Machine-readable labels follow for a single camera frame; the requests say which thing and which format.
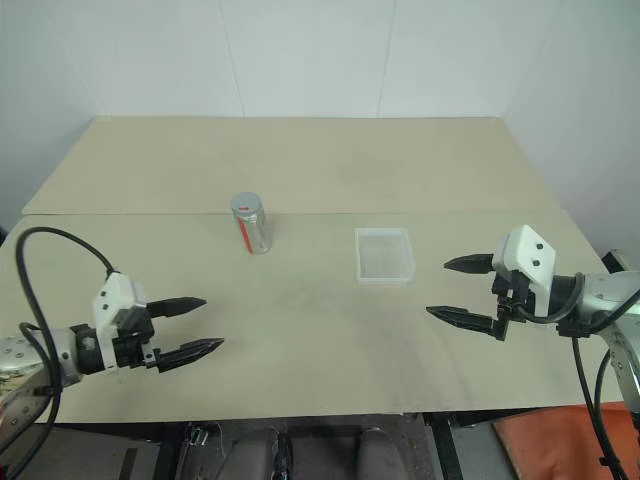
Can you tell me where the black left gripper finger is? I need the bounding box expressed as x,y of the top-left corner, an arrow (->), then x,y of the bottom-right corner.
152,337 -> 225,375
146,296 -> 207,319

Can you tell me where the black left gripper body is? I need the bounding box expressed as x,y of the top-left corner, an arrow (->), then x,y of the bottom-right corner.
112,304 -> 161,374

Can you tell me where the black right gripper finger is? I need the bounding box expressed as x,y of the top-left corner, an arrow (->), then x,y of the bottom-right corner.
425,305 -> 501,339
443,253 -> 496,275

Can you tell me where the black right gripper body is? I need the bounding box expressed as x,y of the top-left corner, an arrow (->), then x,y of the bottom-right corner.
491,269 -> 534,342

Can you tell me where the red and silver can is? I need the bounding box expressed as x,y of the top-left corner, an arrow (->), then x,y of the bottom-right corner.
232,207 -> 273,255

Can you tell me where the clear plastic container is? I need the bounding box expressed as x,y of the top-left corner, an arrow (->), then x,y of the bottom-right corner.
354,227 -> 417,288

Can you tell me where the orange mat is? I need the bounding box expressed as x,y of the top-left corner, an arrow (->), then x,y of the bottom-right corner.
492,402 -> 640,480

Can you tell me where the dark grey rounded shape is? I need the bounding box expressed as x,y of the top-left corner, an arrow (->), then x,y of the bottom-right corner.
357,427 -> 401,480

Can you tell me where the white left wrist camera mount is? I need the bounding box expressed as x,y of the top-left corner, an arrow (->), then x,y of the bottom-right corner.
92,272 -> 149,374

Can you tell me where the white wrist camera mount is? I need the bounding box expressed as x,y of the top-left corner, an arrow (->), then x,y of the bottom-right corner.
492,224 -> 557,316
92,272 -> 149,374

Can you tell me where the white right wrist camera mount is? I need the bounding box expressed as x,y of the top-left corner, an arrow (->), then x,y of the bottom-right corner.
492,224 -> 557,316

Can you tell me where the black table frame bar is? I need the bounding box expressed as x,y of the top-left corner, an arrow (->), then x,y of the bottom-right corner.
428,413 -> 462,480

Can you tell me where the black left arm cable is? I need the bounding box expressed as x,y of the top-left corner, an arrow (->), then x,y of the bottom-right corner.
3,227 -> 121,480

